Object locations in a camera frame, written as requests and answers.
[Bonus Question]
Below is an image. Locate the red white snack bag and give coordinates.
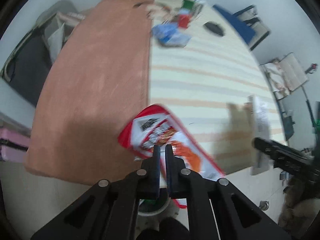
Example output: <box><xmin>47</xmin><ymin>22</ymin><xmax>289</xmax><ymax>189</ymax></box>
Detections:
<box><xmin>118</xmin><ymin>105</ymin><xmax>223</xmax><ymax>181</ymax></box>

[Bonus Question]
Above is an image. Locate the blue tissue packet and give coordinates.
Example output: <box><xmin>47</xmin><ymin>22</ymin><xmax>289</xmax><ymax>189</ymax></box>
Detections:
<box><xmin>151</xmin><ymin>23</ymin><xmax>191</xmax><ymax>47</ymax></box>

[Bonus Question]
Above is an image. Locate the green white carton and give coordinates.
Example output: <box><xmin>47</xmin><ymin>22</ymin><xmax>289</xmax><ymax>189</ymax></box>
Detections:
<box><xmin>178</xmin><ymin>0</ymin><xmax>201</xmax><ymax>29</ymax></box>

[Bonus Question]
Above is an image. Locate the white trash bin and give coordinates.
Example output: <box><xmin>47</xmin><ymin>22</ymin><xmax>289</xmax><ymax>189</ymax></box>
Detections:
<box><xmin>138</xmin><ymin>188</ymin><xmax>171</xmax><ymax>217</ymax></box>

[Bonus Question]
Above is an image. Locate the pink suitcase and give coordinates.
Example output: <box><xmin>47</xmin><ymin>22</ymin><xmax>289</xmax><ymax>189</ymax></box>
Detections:
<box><xmin>1</xmin><ymin>127</ymin><xmax>30</xmax><ymax>163</ymax></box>

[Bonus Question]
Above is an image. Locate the pink brown tablecloth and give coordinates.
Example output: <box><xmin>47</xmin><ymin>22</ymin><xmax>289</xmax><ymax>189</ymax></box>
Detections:
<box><xmin>24</xmin><ymin>0</ymin><xmax>151</xmax><ymax>185</ymax></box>

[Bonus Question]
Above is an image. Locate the blue cushion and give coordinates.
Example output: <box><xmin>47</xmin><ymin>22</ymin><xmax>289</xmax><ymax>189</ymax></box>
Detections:
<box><xmin>213</xmin><ymin>4</ymin><xmax>255</xmax><ymax>45</ymax></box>

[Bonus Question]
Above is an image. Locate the grey chair with bag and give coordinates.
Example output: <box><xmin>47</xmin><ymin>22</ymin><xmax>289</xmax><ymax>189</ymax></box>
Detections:
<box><xmin>1</xmin><ymin>0</ymin><xmax>85</xmax><ymax>106</ymax></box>

